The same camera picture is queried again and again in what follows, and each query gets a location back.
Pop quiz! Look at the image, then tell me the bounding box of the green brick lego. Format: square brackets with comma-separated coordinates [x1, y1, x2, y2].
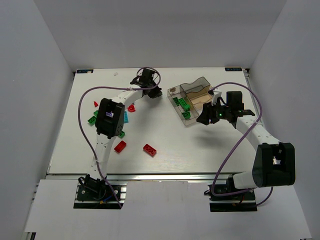
[87, 116, 97, 126]
[173, 97, 180, 106]
[182, 111, 191, 120]

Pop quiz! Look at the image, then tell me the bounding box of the green long lego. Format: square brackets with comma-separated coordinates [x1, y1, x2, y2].
[178, 98, 187, 106]

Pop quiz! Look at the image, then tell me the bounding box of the green square lego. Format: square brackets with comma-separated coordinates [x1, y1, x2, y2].
[183, 104, 190, 112]
[118, 131, 125, 139]

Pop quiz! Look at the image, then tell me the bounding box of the red brick lego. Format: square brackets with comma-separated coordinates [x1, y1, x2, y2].
[143, 144, 157, 157]
[114, 140, 127, 154]

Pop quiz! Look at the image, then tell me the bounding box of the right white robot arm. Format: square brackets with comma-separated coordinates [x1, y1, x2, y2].
[196, 90, 296, 190]

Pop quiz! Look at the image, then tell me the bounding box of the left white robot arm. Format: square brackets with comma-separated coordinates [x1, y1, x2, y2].
[85, 67, 162, 179]

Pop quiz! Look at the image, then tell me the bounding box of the clear front container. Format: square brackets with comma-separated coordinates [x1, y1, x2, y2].
[199, 107, 208, 119]

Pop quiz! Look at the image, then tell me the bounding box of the clear brown tinted container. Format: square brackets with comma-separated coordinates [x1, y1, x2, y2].
[180, 76, 212, 112]

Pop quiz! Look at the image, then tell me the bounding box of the clear narrow container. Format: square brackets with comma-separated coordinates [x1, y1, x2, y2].
[167, 85, 199, 126]

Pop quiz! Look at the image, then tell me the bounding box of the red round lego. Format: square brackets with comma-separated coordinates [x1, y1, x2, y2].
[127, 104, 136, 113]

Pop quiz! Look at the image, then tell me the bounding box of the cyan long lego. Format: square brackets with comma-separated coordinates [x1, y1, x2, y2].
[124, 111, 129, 124]

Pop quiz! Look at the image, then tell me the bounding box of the blue label sticker right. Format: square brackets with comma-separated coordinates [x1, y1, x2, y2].
[224, 67, 243, 72]

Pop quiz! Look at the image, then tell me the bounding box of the blue label sticker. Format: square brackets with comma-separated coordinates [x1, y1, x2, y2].
[76, 69, 94, 74]
[224, 67, 243, 72]

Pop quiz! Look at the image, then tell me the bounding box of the blue label sticker left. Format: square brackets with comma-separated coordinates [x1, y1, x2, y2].
[76, 69, 94, 74]

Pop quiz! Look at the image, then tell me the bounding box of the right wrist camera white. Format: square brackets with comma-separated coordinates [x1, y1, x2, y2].
[208, 88, 222, 106]

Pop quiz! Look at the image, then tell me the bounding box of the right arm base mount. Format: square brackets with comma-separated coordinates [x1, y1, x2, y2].
[203, 184, 258, 213]

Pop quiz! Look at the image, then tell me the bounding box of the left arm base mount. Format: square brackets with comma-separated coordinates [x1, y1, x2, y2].
[73, 174, 125, 210]

